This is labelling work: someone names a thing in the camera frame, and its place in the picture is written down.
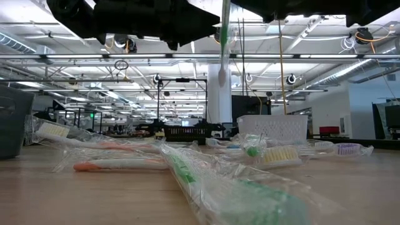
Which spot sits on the blue toothbrush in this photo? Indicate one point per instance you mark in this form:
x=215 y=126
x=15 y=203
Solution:
x=81 y=134

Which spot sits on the white perforated basket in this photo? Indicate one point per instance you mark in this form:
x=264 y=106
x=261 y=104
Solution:
x=275 y=128

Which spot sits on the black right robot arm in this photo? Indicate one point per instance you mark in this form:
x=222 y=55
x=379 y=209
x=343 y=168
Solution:
x=328 y=6

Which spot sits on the orange toothbrush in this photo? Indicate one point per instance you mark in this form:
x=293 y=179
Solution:
x=125 y=164

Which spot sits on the silver ventilation duct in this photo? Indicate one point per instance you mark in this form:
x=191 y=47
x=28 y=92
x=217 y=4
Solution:
x=15 y=43
x=359 y=67

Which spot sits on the grey translucent bin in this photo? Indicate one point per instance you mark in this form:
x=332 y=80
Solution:
x=15 y=125

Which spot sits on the green toothbrush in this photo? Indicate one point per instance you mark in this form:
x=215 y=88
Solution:
x=250 y=203
x=223 y=37
x=252 y=152

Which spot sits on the black mesh basket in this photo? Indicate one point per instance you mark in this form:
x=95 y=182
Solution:
x=187 y=134

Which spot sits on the black background robot rig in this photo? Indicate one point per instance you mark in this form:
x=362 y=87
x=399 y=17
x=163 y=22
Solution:
x=57 y=105
x=182 y=80

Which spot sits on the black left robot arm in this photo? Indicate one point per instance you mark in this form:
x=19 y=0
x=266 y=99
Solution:
x=72 y=15

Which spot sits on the black cabinet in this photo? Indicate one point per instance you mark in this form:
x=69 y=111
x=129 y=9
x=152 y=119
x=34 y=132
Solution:
x=250 y=109

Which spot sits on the white building column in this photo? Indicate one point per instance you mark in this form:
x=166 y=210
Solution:
x=218 y=103

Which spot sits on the red box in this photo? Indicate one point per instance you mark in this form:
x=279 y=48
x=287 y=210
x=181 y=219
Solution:
x=329 y=129

